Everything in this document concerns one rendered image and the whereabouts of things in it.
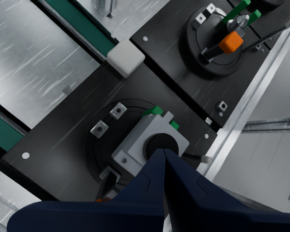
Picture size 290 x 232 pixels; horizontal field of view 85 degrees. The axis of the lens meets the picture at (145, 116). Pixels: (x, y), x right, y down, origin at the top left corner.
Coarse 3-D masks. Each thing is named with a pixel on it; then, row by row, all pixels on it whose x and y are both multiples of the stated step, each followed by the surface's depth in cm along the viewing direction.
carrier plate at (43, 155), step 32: (96, 96) 24; (128, 96) 26; (160, 96) 27; (32, 128) 21; (64, 128) 22; (192, 128) 28; (32, 160) 21; (64, 160) 22; (192, 160) 28; (64, 192) 21; (96, 192) 23
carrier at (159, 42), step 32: (192, 0) 32; (224, 0) 35; (160, 32) 29; (192, 32) 28; (224, 32) 27; (160, 64) 28; (192, 64) 30; (224, 64) 30; (256, 64) 35; (192, 96) 29; (224, 96) 31
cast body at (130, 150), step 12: (144, 120) 17; (156, 120) 14; (168, 120) 19; (132, 132) 18; (144, 132) 14; (156, 132) 14; (168, 132) 14; (120, 144) 18; (132, 144) 14; (144, 144) 13; (156, 144) 13; (168, 144) 13; (180, 144) 15; (120, 156) 16; (132, 156) 13; (144, 156) 13; (180, 156) 15; (132, 168) 16
